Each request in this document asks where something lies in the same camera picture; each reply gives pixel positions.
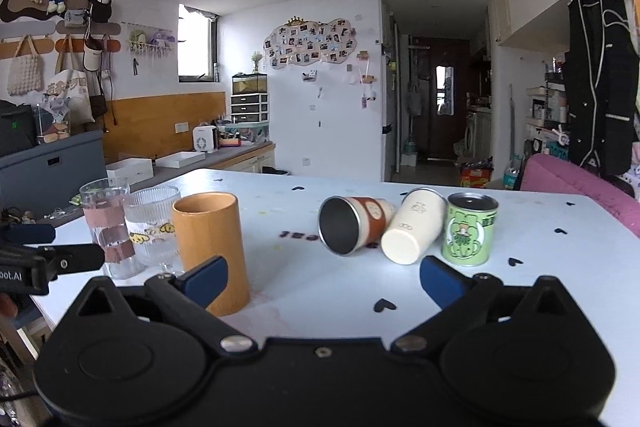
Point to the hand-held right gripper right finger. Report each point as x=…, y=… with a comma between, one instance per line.
x=444, y=282

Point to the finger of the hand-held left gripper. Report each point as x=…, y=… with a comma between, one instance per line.
x=75, y=257
x=30, y=234

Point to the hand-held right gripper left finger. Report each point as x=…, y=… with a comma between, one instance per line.
x=206, y=281

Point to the cream white cup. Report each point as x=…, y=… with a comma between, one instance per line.
x=412, y=227

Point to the brown sleeved steel cup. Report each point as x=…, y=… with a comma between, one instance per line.
x=367, y=224

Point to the green cartoon print cup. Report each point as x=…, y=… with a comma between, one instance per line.
x=467, y=234

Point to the orange bamboo cup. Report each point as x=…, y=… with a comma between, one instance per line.
x=207, y=227

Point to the clear glass with pink band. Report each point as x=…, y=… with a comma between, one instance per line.
x=102, y=212

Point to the grey blue cabinet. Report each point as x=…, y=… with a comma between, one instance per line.
x=50, y=172

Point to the ribbed glass with yellow print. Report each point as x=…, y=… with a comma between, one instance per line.
x=150, y=227

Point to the flat white box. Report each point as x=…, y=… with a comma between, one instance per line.
x=129, y=168
x=180, y=159

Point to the black bag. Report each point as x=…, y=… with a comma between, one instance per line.
x=15, y=127

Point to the orange box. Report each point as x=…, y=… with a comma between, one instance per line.
x=475, y=176

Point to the plastic water bottle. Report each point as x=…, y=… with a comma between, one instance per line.
x=511, y=174

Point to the grey topped counter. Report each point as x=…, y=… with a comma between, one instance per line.
x=245, y=152

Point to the white small appliance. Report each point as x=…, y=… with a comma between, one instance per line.
x=204, y=140

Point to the printed canvas tote bag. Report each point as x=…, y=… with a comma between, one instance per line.
x=70, y=94

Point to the washing machine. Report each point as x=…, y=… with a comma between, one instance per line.
x=479, y=132

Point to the white knitted bag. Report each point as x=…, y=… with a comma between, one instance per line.
x=25, y=74

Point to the pink chair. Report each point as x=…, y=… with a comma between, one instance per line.
x=575, y=179

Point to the dark brown door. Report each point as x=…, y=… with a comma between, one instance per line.
x=427, y=107

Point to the small drawer unit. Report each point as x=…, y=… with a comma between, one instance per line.
x=250, y=108

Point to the storage shelf rack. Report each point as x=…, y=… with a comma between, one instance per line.
x=547, y=112

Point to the glass fish tank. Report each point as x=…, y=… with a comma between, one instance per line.
x=250, y=84

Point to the grey hanging pouch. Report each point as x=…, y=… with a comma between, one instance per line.
x=75, y=18

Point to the window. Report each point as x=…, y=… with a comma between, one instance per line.
x=195, y=47

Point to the black hanging pouch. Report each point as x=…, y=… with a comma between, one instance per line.
x=100, y=9

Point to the black jacket with white trim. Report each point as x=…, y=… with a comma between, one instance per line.
x=597, y=77

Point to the cloud-shaped photo board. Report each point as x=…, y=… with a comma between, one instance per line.
x=310, y=42

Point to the wall poster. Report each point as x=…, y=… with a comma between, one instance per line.
x=150, y=39

